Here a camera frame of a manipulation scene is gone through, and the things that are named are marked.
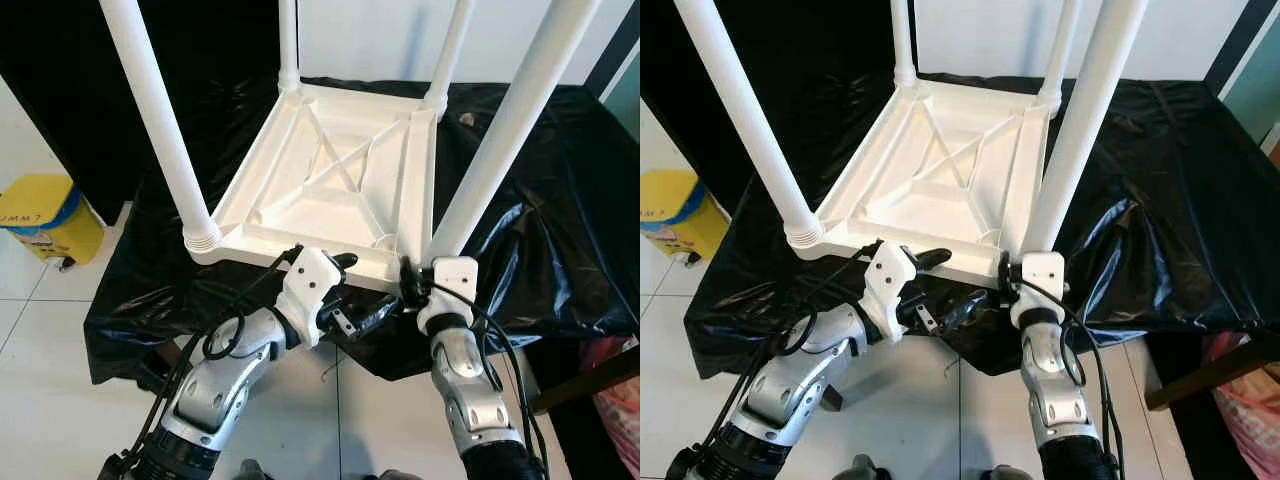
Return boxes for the pink plastic bag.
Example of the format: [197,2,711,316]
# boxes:
[580,335,641,476]
[1205,330,1280,480]

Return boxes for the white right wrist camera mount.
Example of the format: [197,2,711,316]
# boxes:
[1008,252,1066,329]
[415,257,479,336]

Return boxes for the black plastic table cloth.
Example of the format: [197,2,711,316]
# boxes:
[82,75,641,386]
[683,72,1280,379]

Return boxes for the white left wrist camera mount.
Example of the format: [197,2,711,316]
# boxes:
[275,247,346,348]
[862,240,926,344]

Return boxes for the white plastic table top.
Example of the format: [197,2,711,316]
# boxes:
[188,82,441,293]
[790,78,1053,291]

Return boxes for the yellow box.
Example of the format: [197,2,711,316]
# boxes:
[640,170,731,263]
[0,175,106,271]

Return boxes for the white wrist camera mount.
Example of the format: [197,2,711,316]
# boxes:
[1008,252,1066,329]
[415,257,479,336]
[275,247,346,348]
[862,240,926,344]

